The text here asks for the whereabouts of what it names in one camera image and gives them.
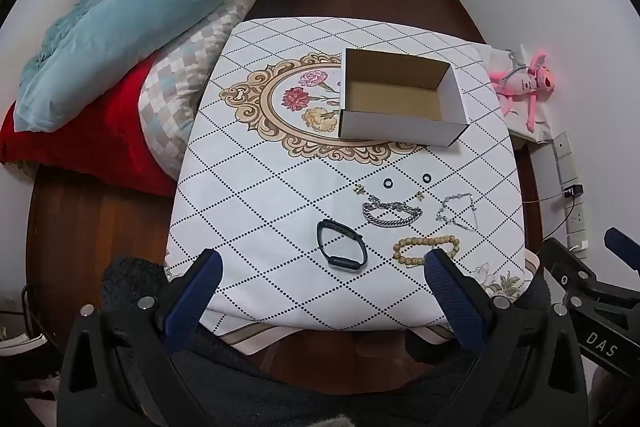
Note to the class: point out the checkered bed blanket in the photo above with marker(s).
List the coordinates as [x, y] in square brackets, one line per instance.
[180, 82]

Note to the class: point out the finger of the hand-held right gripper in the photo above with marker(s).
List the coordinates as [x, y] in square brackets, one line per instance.
[622, 244]
[567, 257]

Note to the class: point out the light blue quilt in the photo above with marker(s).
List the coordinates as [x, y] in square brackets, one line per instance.
[125, 22]

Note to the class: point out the white diamond-pattern tablecloth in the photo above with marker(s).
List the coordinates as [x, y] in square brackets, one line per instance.
[250, 207]

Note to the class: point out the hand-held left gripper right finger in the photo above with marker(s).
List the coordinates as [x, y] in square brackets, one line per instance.
[450, 297]

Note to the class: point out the pink plush toy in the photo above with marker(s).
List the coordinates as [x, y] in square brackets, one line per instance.
[530, 82]

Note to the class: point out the white cardboard box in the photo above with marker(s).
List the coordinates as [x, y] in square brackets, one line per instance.
[395, 92]

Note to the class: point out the black charger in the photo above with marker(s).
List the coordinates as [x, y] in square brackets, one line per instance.
[573, 191]

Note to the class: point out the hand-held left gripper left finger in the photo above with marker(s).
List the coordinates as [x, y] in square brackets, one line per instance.
[200, 292]

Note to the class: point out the black smart band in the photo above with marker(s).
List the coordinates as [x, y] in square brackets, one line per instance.
[348, 263]

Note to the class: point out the red blanket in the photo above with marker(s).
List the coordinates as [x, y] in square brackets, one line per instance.
[100, 142]

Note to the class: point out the white wall socket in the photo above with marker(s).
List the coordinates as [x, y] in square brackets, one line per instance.
[576, 222]
[565, 157]

